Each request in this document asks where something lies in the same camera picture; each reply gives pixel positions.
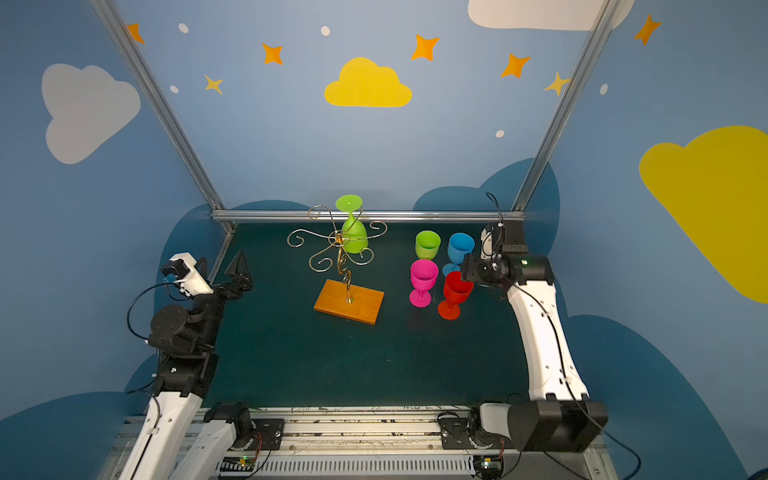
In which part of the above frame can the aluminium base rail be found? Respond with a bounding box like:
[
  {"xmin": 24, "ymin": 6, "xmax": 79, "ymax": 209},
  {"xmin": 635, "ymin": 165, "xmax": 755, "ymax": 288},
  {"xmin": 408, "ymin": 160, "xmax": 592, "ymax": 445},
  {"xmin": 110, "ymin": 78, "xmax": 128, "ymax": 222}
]
[{"xmin": 95, "ymin": 407, "xmax": 619, "ymax": 480}]

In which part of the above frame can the left small circuit board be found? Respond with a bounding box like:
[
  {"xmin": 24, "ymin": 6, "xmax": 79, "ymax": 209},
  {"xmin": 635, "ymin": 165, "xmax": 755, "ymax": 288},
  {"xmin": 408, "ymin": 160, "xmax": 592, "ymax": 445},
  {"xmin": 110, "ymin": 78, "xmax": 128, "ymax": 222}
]
[{"xmin": 216, "ymin": 456, "xmax": 256, "ymax": 478}]

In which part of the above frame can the small circuit board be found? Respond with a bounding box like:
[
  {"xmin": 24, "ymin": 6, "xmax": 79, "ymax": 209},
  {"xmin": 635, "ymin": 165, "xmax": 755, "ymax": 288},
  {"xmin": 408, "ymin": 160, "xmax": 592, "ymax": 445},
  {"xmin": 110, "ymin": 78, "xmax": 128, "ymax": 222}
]
[
  {"xmin": 216, "ymin": 456, "xmax": 256, "ymax": 478},
  {"xmin": 471, "ymin": 456, "xmax": 505, "ymax": 480}
]

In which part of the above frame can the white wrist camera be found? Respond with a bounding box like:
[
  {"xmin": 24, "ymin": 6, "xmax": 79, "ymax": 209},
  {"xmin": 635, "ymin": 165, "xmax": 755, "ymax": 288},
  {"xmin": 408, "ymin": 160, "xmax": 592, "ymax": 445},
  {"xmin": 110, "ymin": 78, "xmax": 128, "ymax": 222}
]
[
  {"xmin": 160, "ymin": 252, "xmax": 213, "ymax": 298},
  {"xmin": 480, "ymin": 222, "xmax": 504, "ymax": 259}
]

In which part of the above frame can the right small circuit board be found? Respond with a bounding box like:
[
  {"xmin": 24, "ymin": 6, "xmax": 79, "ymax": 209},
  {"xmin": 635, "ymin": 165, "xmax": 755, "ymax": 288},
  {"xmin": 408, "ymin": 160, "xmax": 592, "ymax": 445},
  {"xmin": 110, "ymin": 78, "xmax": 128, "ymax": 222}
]
[{"xmin": 471, "ymin": 456, "xmax": 505, "ymax": 480}]

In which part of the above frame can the green wine glass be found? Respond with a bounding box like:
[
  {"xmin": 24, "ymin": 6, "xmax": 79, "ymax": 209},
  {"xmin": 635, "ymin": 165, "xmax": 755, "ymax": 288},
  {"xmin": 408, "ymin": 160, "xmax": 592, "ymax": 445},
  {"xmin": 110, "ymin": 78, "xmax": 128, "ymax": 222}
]
[
  {"xmin": 414, "ymin": 230, "xmax": 441, "ymax": 260},
  {"xmin": 335, "ymin": 194, "xmax": 368, "ymax": 254}
]

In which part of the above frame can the left aluminium frame post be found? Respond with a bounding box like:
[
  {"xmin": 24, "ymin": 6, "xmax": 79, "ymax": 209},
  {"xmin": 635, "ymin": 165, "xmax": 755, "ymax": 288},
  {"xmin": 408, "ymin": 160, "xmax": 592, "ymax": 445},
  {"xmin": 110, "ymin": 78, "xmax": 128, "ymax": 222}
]
[{"xmin": 90, "ymin": 0, "xmax": 226, "ymax": 212}]

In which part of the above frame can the right aluminium frame post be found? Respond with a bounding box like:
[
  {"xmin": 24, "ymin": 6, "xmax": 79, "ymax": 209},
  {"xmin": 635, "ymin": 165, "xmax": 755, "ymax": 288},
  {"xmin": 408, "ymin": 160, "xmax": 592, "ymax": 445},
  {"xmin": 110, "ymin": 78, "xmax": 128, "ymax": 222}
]
[{"xmin": 505, "ymin": 0, "xmax": 621, "ymax": 221}]

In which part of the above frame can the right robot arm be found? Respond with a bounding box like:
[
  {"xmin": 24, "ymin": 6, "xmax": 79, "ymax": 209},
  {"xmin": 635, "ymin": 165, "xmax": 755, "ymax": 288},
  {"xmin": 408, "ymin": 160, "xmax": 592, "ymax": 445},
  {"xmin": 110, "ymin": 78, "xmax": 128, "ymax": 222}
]
[{"xmin": 461, "ymin": 214, "xmax": 608, "ymax": 457}]

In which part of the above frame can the aluminium frame post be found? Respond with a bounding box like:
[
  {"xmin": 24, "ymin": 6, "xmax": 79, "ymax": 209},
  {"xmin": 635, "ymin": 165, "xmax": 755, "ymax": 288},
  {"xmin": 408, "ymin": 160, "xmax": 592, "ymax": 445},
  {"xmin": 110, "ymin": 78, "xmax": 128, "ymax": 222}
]
[
  {"xmin": 505, "ymin": 0, "xmax": 621, "ymax": 221},
  {"xmin": 90, "ymin": 0, "xmax": 226, "ymax": 212}
]

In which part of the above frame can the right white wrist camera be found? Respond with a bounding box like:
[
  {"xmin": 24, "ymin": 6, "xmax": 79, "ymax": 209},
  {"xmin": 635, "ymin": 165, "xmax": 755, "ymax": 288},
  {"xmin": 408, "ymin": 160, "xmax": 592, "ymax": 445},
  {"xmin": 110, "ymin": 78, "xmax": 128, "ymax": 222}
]
[{"xmin": 480, "ymin": 222, "xmax": 504, "ymax": 259}]

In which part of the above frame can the pink wine glass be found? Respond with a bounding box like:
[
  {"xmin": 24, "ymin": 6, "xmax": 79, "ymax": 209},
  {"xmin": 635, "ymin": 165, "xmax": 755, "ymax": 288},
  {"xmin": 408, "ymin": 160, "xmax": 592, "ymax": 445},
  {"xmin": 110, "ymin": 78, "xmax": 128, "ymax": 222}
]
[{"xmin": 409, "ymin": 259, "xmax": 439, "ymax": 308}]

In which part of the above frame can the back aluminium frame bar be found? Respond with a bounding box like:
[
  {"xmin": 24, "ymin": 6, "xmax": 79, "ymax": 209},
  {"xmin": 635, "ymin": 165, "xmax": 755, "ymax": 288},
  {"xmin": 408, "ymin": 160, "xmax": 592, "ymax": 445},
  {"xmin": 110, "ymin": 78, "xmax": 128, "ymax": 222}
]
[{"xmin": 211, "ymin": 209, "xmax": 525, "ymax": 224}]

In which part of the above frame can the red wine glass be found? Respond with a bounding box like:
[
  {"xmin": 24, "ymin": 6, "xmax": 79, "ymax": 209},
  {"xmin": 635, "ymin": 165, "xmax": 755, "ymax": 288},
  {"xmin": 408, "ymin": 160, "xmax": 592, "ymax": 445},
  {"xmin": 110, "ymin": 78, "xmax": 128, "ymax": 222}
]
[{"xmin": 438, "ymin": 271, "xmax": 474, "ymax": 321}]

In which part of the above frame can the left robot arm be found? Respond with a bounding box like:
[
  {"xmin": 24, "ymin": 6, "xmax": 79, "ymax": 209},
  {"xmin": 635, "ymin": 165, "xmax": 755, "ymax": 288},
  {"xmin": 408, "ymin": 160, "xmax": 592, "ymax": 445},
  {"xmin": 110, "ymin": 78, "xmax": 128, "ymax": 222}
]
[{"xmin": 121, "ymin": 252, "xmax": 257, "ymax": 479}]

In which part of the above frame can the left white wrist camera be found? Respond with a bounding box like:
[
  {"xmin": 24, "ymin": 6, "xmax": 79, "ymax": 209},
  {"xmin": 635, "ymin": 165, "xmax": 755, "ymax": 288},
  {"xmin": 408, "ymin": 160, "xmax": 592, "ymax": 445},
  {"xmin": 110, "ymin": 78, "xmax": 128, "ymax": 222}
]
[{"xmin": 160, "ymin": 252, "xmax": 213, "ymax": 298}]

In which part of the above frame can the blue wine glass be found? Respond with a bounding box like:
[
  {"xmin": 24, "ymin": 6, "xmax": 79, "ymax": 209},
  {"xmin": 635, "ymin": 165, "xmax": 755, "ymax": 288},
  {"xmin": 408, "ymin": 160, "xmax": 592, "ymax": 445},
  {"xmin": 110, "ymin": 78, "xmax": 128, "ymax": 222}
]
[{"xmin": 442, "ymin": 232, "xmax": 475, "ymax": 276}]

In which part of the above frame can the wooden base wire glass rack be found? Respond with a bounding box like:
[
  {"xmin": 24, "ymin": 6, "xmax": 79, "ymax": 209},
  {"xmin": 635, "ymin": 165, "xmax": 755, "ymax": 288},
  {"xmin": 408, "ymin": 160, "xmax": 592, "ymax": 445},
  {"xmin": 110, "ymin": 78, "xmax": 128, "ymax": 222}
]
[{"xmin": 286, "ymin": 205, "xmax": 388, "ymax": 325}]

